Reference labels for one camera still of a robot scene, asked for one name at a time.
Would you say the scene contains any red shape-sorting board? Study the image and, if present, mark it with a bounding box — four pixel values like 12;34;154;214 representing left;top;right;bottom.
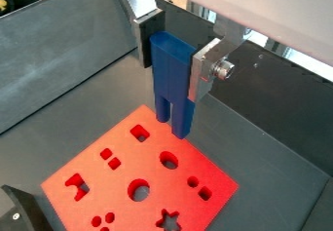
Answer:
42;105;239;231

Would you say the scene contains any dark rear enclosure panel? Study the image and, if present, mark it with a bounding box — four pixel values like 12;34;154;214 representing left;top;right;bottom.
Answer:
154;0;333;177

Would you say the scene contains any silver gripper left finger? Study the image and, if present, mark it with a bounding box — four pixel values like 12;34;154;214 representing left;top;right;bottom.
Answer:
120;0;166;68

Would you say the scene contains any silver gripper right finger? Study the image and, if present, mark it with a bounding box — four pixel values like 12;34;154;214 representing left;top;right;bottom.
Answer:
188;16;252;103

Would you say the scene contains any blue square-circle peg object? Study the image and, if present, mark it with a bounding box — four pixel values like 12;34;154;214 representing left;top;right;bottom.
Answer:
150;31;195;138

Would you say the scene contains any grey left enclosure panel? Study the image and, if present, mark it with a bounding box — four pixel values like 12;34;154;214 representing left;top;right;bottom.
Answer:
0;0;138;134

